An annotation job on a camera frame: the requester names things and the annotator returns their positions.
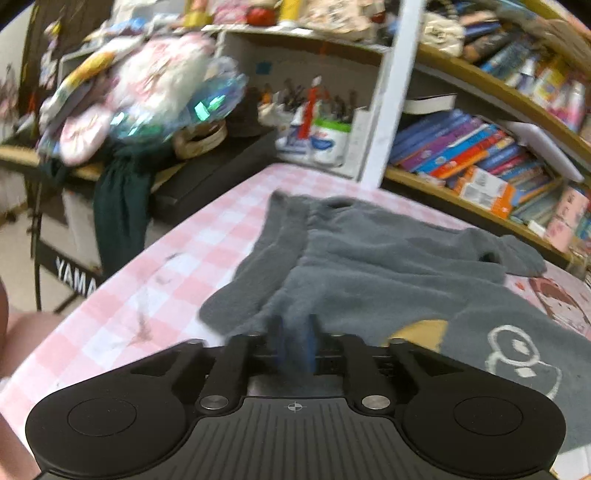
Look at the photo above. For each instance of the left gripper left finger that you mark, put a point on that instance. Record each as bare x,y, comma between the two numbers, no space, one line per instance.
228,368

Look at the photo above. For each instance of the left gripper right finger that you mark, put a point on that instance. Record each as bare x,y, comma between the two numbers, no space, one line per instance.
364,386

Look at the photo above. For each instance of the grey sweatshirt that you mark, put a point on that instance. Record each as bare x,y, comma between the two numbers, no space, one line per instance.
345,266

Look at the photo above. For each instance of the pink cartoon table mat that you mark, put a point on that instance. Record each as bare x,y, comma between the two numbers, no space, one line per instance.
152,303

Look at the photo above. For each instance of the black yamaha keyboard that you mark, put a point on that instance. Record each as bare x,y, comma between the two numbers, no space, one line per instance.
195,185

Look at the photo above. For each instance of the dark green cloth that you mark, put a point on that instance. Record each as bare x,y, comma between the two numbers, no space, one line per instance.
120,204

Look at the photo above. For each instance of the white green lid jar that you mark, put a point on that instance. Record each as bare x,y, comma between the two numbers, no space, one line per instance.
328,141

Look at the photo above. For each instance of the orange white box lower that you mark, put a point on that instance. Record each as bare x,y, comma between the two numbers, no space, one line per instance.
495,199

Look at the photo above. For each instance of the orange white box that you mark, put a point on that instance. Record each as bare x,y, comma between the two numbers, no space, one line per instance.
495,199
481,177

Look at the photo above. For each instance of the orange white box upper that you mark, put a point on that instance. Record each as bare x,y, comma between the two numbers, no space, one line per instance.
481,177

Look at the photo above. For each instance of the pink sticker tumbler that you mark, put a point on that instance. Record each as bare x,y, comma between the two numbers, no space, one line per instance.
568,214

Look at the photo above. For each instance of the white plush toy bundle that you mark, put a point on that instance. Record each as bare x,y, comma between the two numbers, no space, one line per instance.
138,91

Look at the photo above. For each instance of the white wooden bookshelf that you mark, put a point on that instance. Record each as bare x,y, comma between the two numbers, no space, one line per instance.
420,117

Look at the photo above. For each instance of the white quilted mini bag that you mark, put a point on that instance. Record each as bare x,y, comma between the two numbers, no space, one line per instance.
446,34

